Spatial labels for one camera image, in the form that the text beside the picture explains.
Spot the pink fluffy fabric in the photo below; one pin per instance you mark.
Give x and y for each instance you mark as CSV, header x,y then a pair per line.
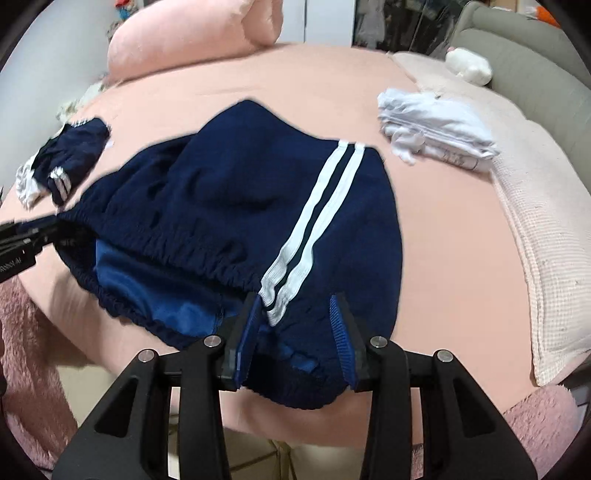
x,y
27,369

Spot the navy shorts with white stripes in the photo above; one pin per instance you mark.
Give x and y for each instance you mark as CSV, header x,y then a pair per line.
x,y
207,207

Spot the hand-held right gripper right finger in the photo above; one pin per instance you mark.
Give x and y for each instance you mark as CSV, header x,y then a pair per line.
x,y
341,337

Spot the folded white clothes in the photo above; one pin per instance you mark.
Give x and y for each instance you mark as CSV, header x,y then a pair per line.
x,y
434,124

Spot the folded navy striped clothes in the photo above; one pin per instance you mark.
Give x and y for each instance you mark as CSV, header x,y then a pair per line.
x,y
78,147

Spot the dark glass cabinet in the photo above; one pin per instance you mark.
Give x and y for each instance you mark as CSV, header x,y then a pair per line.
x,y
392,23

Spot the grey sofa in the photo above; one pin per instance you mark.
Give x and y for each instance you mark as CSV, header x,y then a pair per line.
x,y
531,55

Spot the orange plush toy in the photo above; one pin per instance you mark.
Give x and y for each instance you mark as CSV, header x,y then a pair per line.
x,y
540,9

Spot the pale patterned cloth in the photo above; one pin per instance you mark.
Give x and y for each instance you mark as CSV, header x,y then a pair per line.
x,y
81,101

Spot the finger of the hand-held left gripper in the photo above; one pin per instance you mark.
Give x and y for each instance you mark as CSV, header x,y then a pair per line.
x,y
32,230

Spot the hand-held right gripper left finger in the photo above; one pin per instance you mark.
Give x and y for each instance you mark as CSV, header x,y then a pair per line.
x,y
249,337

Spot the bed with pink sheet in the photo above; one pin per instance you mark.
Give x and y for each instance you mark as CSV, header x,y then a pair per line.
x,y
323,83

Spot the cream textured blanket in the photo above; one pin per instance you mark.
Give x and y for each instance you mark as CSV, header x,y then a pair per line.
x,y
545,240

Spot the pink pillow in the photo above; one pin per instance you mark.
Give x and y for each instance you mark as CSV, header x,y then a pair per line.
x,y
184,41

